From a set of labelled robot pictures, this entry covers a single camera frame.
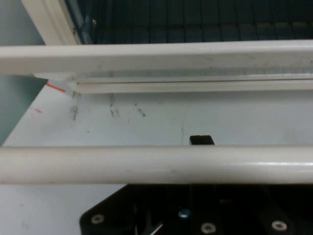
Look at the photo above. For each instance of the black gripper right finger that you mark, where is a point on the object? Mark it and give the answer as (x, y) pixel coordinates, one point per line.
(293, 210)

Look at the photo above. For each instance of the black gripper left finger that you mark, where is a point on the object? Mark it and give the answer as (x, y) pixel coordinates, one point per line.
(201, 140)

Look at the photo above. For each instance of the red tape strip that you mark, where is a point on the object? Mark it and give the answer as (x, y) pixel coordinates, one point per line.
(55, 87)

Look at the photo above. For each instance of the white toaster oven body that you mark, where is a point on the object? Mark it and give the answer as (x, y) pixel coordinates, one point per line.
(49, 22)

